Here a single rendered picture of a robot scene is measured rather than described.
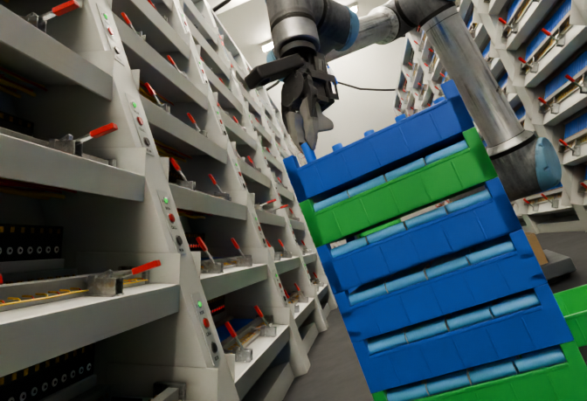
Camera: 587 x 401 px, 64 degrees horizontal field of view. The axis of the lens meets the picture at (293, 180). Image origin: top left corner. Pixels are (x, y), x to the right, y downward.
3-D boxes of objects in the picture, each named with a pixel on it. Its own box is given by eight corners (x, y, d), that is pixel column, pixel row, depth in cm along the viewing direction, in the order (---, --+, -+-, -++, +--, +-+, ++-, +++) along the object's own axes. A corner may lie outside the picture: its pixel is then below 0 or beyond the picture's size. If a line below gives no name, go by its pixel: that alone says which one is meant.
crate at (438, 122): (476, 141, 87) (459, 103, 88) (474, 126, 68) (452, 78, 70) (333, 202, 97) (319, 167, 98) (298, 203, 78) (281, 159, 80)
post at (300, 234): (337, 306, 286) (242, 54, 317) (336, 307, 277) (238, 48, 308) (307, 316, 288) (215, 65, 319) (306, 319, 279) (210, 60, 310)
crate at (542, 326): (553, 307, 81) (533, 264, 83) (575, 340, 63) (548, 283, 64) (393, 354, 91) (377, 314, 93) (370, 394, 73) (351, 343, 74)
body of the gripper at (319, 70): (341, 101, 86) (329, 46, 90) (303, 93, 81) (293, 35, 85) (316, 120, 92) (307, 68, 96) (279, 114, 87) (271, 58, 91)
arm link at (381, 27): (376, 15, 160) (252, 52, 111) (405, -8, 152) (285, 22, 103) (394, 44, 161) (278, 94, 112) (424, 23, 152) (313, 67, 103)
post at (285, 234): (328, 326, 218) (207, 3, 249) (327, 329, 209) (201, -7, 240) (288, 340, 220) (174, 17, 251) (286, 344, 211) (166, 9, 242)
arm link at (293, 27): (287, 10, 86) (261, 41, 93) (291, 33, 84) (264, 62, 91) (326, 24, 91) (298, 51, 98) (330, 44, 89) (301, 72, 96)
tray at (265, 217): (285, 226, 218) (285, 206, 219) (253, 221, 158) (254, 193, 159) (243, 226, 221) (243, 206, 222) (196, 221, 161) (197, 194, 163)
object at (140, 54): (208, 111, 156) (209, 71, 158) (109, 31, 96) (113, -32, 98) (150, 113, 159) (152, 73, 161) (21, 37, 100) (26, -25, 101)
